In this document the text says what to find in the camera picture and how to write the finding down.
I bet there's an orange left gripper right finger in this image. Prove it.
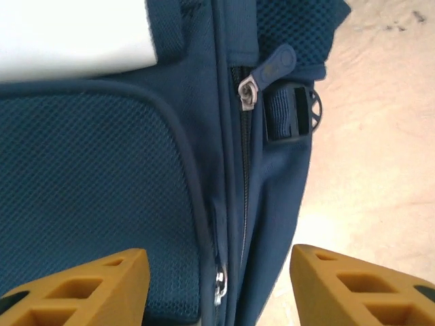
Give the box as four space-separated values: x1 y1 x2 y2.
290 244 435 326

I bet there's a navy blue backpack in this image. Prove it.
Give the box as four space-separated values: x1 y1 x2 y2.
0 0 353 326

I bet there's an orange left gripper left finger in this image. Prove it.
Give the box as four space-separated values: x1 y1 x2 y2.
0 248 151 326

